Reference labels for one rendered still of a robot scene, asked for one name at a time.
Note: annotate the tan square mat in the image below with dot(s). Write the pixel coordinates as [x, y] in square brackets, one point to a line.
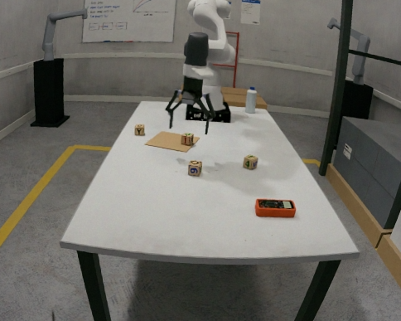
[170, 141]

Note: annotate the white bottle with blue cap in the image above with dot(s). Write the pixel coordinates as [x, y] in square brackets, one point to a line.
[251, 101]

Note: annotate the orange digital multimeter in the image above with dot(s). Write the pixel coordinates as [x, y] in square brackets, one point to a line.
[275, 208]

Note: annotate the wooden letter block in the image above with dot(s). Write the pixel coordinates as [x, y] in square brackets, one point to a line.
[250, 162]
[194, 168]
[187, 139]

